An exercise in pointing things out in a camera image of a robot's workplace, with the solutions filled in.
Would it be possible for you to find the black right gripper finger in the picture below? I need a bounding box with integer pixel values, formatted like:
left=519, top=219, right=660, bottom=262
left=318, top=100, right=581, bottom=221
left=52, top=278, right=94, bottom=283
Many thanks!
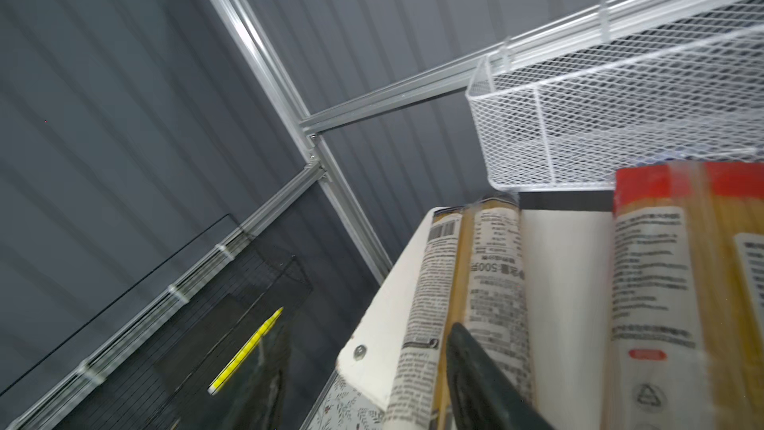
left=447, top=322, right=551, bottom=430

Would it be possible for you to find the dark blue spaghetti bag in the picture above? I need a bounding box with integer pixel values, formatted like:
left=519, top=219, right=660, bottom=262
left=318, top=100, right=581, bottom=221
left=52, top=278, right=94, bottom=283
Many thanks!
left=383, top=195, right=535, bottom=429

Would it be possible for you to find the red spaghetti bag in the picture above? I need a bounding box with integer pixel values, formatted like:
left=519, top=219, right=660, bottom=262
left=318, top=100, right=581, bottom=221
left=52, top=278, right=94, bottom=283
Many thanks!
left=601, top=161, right=763, bottom=429

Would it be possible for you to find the white two-tier shelf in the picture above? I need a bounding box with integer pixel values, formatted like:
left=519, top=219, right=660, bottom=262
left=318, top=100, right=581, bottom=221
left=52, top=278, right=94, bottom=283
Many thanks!
left=335, top=190, right=613, bottom=429

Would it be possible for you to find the yellow marker in basket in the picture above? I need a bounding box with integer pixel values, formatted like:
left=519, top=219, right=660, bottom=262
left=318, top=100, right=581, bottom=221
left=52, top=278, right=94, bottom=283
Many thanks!
left=207, top=307, right=284, bottom=395

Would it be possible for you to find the black wire basket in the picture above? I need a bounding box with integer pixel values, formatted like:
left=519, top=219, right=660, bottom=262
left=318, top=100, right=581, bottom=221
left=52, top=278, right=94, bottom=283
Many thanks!
left=13, top=218, right=322, bottom=429

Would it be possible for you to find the aluminium frame profile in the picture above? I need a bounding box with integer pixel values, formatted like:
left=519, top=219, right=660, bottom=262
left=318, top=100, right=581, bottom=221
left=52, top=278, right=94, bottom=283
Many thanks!
left=0, top=0, right=764, bottom=430

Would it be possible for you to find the white wire mesh basket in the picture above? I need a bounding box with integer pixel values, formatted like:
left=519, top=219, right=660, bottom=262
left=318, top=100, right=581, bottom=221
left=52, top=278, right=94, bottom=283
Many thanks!
left=466, top=0, right=763, bottom=191

